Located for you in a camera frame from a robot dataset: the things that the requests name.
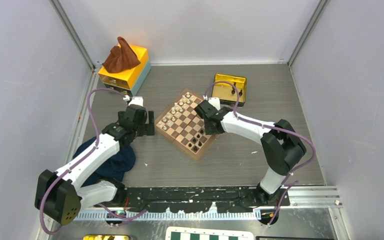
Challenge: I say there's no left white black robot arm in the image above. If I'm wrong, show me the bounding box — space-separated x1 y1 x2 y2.
34 96 151 226

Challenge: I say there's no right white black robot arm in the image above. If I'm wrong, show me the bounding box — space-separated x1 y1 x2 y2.
194 100 307 206

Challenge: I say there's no black chess piece cluster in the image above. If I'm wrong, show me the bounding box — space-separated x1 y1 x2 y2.
187 129 207 154

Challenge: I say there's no wooden chess board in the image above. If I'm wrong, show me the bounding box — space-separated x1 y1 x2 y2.
154 88 218 162

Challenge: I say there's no white chess piece row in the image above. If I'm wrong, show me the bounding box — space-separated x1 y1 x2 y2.
155 91 202 134

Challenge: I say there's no green white chess mat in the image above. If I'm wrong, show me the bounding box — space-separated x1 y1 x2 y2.
165 226 256 240

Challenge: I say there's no gold metal tray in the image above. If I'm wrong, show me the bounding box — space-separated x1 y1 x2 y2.
211 73 247 108

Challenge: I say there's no yellow storage box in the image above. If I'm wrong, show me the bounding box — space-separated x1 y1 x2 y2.
98 45 151 97

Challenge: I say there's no dark blue cloth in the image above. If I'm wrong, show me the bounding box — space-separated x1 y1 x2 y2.
80 135 137 187

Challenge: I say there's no brown cloth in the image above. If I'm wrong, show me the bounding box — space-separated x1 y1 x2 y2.
102 36 141 74

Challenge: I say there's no gold tin at bottom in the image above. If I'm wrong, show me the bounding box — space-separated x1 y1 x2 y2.
83 234 132 240

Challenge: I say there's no black mounting base plate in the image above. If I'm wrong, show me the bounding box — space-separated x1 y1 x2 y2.
103 186 290 214

